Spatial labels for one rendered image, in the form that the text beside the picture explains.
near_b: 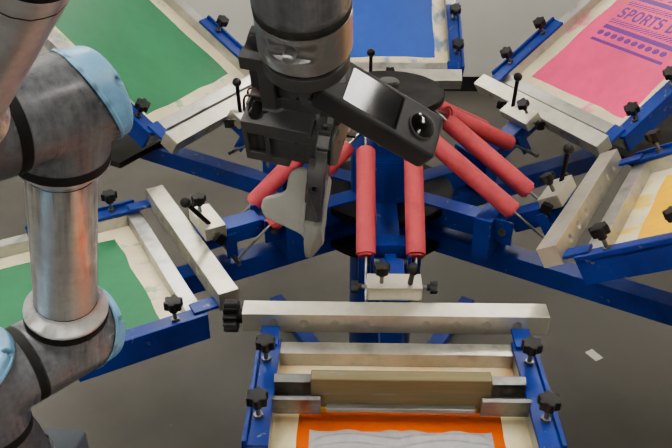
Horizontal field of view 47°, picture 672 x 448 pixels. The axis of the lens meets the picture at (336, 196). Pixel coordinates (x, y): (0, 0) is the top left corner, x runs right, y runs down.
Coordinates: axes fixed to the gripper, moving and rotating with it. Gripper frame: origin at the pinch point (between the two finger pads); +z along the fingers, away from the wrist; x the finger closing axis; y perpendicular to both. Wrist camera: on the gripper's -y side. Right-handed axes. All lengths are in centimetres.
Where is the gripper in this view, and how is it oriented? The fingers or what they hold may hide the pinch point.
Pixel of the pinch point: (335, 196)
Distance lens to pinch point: 76.4
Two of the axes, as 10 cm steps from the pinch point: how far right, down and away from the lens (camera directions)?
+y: -9.7, -1.9, 1.5
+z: 0.2, 5.6, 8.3
